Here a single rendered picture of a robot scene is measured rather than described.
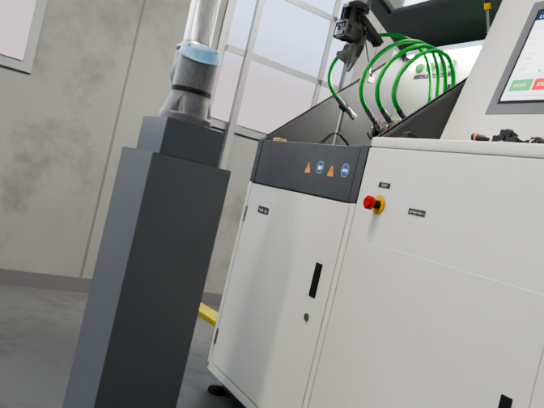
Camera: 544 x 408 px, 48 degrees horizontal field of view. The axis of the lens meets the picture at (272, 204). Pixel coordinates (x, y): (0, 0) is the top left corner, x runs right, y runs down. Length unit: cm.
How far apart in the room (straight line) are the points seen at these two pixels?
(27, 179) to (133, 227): 176
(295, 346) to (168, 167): 64
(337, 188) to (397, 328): 49
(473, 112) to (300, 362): 86
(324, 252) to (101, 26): 207
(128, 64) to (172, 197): 189
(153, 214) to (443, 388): 83
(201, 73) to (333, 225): 57
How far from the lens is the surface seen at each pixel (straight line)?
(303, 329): 181
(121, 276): 166
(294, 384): 183
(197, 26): 191
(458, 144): 144
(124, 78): 345
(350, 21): 205
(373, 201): 157
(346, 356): 163
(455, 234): 138
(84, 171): 340
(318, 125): 237
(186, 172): 165
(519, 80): 176
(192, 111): 171
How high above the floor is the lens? 77
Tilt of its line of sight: 1 degrees down
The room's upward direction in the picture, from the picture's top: 13 degrees clockwise
